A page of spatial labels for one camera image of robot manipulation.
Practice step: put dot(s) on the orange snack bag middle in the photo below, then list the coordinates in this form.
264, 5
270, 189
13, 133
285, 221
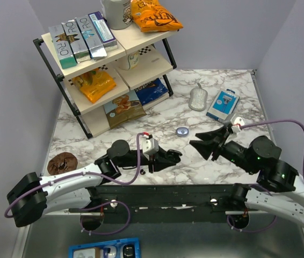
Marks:
94, 84

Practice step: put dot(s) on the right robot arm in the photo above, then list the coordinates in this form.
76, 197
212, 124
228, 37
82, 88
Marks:
282, 186

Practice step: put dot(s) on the silver brown toothpaste box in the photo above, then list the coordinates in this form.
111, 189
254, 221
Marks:
77, 43

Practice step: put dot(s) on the grey printed mug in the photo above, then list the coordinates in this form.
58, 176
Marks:
117, 13

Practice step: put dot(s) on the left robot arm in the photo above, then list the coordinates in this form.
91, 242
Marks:
34, 196

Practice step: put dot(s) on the blue chips bag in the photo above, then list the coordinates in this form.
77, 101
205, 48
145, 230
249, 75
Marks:
150, 91

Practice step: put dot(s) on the black mounting rail base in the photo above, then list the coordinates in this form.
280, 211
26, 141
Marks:
167, 203

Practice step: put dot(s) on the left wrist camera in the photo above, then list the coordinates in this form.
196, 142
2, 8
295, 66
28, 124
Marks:
150, 146

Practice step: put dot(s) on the blue tray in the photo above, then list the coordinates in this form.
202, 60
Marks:
128, 247

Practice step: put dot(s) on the brown snack bag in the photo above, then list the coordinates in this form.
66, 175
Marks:
124, 108

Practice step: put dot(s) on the teal silver toothpaste box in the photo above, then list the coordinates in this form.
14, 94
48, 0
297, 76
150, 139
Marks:
62, 47

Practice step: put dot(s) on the purple white box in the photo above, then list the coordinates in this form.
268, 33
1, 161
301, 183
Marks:
108, 39

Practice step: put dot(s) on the three tier shelf rack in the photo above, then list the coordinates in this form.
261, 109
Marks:
155, 61

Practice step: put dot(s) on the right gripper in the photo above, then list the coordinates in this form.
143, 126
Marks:
205, 148

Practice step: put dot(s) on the silver blue toothpaste box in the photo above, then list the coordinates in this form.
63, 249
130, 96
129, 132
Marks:
92, 40

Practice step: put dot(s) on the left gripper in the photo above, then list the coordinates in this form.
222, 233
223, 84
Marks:
160, 159

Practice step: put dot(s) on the white cup middle shelf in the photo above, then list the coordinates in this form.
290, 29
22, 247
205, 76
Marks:
129, 61

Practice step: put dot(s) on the lavender earbud charging case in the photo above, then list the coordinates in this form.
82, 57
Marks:
182, 131

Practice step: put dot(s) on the blue razor package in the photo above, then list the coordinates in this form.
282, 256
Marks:
223, 105

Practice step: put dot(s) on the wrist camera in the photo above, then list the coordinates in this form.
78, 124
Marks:
150, 146
233, 123

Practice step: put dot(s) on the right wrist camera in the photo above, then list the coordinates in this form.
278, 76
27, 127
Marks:
233, 123

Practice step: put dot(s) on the orange chips bag top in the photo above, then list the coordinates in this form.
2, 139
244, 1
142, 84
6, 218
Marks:
151, 16

